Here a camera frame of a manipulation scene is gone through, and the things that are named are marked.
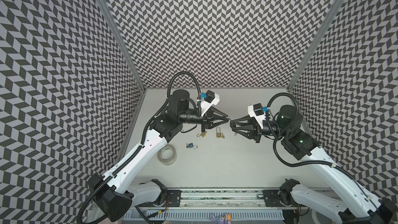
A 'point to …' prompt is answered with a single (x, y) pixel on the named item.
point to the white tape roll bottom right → (318, 218)
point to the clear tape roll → (167, 155)
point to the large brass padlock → (218, 135)
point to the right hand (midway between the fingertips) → (233, 129)
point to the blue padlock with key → (190, 145)
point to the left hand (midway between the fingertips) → (226, 119)
